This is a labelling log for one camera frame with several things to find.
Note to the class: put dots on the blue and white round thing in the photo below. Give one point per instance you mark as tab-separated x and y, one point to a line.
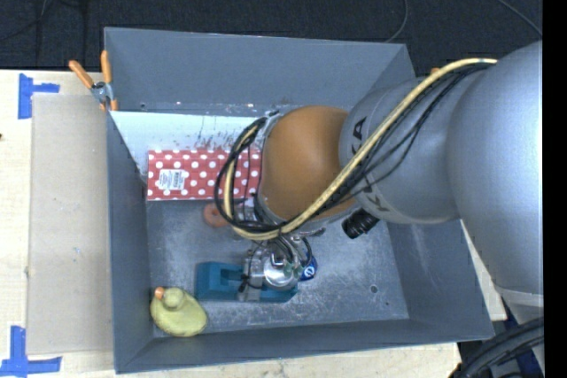
309	271

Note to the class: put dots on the yellow rubber duck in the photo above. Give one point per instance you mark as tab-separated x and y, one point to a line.
177	314

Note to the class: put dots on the grey metal bin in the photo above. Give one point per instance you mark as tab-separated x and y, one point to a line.
186	75

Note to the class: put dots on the red white-dotted box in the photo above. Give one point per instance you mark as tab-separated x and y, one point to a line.
195	172

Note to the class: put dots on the pale wood flat board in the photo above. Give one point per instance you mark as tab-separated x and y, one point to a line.
66	212

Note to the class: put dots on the teal blue block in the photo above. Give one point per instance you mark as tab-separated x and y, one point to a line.
217	281

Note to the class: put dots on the black cylinder on white bracket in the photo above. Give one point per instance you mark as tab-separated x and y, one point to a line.
359	224

